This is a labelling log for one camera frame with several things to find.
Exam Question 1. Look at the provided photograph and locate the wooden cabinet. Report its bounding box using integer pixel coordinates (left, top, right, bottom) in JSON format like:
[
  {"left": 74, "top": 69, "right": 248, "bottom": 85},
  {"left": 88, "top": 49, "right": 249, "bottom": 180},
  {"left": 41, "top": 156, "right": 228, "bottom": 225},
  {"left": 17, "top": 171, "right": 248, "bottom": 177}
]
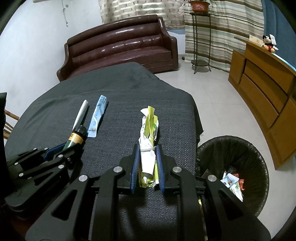
[{"left": 228, "top": 36, "right": 296, "bottom": 170}]

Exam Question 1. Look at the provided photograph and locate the green tube with white nozzle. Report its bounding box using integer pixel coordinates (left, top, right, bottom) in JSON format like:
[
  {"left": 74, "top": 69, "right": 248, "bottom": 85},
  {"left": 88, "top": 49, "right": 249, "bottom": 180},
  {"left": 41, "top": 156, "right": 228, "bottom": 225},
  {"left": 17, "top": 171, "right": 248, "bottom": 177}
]
[{"left": 64, "top": 100, "right": 90, "bottom": 149}]

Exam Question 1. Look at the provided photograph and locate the beige patterned curtain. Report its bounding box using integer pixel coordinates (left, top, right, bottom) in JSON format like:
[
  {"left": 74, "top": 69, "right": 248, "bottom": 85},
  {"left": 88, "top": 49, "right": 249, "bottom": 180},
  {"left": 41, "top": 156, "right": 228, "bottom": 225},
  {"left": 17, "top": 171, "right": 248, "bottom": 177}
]
[{"left": 98, "top": 0, "right": 185, "bottom": 29}]

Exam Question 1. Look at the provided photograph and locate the black lined trash bin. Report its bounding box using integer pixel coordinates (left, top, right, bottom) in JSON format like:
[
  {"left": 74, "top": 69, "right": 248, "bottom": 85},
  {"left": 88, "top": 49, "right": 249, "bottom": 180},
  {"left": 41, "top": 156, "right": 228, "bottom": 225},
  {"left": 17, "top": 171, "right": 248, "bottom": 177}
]
[{"left": 195, "top": 136, "right": 270, "bottom": 219}]

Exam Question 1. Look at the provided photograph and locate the light blue wrapper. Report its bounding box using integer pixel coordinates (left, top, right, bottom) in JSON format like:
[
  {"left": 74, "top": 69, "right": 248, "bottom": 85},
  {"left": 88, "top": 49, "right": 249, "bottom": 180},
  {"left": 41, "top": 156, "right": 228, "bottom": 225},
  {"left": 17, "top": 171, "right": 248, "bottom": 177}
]
[{"left": 87, "top": 95, "right": 109, "bottom": 139}]

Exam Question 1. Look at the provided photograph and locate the black metal plant stand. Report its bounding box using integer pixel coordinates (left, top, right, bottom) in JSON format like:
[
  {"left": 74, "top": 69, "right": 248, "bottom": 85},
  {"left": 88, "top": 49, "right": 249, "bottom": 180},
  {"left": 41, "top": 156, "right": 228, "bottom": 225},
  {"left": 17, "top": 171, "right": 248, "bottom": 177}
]
[{"left": 189, "top": 12, "right": 212, "bottom": 75}]

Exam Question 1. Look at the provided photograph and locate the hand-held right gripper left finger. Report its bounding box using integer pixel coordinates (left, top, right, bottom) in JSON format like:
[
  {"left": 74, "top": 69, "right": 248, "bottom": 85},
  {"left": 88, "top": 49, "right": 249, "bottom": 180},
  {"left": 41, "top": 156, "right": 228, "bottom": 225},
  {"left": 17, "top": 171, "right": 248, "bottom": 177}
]
[{"left": 25, "top": 144, "right": 140, "bottom": 241}]

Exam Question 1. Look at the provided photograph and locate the white yellow-green wrapper bundle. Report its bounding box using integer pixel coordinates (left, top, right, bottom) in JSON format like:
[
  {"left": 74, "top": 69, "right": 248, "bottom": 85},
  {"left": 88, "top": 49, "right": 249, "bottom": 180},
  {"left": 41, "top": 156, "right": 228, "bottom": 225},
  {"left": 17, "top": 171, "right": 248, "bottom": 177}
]
[{"left": 138, "top": 105, "right": 160, "bottom": 188}]

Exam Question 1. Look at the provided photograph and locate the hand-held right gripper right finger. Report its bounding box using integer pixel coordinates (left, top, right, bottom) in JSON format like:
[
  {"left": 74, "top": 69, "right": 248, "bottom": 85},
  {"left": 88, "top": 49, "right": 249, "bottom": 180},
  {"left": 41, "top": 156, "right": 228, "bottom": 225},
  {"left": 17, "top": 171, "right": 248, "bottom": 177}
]
[{"left": 155, "top": 146, "right": 271, "bottom": 241}]

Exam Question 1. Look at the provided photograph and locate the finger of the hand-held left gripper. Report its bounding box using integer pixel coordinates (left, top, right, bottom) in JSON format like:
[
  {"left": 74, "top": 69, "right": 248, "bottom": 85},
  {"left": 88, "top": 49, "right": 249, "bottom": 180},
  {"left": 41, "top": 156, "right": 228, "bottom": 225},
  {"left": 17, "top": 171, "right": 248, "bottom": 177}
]
[
  {"left": 18, "top": 148, "right": 83, "bottom": 184},
  {"left": 6, "top": 144, "right": 67, "bottom": 177}
]

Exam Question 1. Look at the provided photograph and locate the hanging white wall cable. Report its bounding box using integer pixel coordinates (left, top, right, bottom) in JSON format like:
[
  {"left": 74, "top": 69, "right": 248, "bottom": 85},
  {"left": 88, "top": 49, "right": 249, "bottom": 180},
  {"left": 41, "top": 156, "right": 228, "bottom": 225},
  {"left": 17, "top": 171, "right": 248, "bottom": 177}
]
[{"left": 60, "top": 0, "right": 70, "bottom": 28}]

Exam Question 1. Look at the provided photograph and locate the black tablecloth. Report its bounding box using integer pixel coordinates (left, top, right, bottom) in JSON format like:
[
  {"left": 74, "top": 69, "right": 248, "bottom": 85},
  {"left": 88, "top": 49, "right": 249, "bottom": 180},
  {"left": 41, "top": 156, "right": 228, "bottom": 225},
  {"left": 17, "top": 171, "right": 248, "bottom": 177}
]
[{"left": 5, "top": 62, "right": 204, "bottom": 241}]

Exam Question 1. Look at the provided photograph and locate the blue curtain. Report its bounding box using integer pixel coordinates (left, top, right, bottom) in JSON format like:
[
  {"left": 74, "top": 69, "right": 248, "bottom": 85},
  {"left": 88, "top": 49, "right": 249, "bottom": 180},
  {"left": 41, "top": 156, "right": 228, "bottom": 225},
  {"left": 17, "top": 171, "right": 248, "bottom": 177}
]
[{"left": 261, "top": 0, "right": 296, "bottom": 68}]

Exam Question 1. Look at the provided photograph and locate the mouse plush toy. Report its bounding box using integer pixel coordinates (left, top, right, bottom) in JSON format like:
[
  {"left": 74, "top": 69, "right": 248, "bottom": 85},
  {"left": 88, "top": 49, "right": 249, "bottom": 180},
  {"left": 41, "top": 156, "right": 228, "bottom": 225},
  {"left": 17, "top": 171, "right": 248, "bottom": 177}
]
[{"left": 260, "top": 34, "right": 279, "bottom": 53}]

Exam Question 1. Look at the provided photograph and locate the potted plant in terracotta pot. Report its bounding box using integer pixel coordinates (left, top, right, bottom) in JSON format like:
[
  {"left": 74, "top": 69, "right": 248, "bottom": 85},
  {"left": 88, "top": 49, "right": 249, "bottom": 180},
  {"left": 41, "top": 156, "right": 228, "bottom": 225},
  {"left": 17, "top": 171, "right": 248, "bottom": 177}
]
[{"left": 184, "top": 0, "right": 217, "bottom": 13}]

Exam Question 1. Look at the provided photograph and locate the white wrapper with string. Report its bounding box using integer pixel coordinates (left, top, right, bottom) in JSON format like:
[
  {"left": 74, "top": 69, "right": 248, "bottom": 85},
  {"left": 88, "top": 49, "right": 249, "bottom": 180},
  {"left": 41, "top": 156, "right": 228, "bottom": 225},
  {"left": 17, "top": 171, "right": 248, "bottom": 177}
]
[{"left": 220, "top": 171, "right": 240, "bottom": 187}]

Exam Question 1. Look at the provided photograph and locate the green and white wrapper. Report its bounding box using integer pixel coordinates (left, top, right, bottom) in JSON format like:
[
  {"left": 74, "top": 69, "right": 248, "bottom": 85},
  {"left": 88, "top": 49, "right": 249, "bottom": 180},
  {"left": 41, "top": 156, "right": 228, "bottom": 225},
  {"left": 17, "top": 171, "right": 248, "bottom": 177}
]
[{"left": 229, "top": 182, "right": 245, "bottom": 202}]

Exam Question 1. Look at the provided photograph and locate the brown leather sofa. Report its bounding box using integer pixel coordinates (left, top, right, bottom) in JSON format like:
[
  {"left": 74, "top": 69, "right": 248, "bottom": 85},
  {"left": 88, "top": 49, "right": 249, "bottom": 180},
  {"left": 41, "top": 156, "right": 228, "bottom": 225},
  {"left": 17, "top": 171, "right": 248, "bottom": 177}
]
[{"left": 57, "top": 14, "right": 179, "bottom": 82}]

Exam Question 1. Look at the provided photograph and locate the striped curtain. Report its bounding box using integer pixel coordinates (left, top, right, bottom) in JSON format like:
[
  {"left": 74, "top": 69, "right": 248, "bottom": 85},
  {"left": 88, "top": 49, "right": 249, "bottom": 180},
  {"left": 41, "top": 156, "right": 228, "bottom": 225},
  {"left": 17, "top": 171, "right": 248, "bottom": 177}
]
[{"left": 184, "top": 0, "right": 265, "bottom": 71}]

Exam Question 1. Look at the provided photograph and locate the red plastic bag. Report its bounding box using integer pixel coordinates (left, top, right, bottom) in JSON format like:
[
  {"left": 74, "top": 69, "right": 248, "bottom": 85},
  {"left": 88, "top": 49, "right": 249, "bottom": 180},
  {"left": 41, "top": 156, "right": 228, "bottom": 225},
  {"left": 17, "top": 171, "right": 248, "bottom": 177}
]
[{"left": 232, "top": 173, "right": 245, "bottom": 190}]

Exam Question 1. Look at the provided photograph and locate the wooden chair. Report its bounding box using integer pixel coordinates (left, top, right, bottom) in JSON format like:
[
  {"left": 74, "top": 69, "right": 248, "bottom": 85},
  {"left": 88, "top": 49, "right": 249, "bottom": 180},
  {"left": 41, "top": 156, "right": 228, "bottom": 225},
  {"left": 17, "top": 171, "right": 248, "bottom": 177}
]
[{"left": 3, "top": 109, "right": 21, "bottom": 139}]

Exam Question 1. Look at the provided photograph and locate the black panel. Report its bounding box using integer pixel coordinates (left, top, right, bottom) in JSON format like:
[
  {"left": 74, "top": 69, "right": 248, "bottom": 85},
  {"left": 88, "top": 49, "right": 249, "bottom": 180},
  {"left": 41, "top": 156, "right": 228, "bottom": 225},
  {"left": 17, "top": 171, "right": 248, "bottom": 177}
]
[{"left": 0, "top": 92, "right": 8, "bottom": 146}]

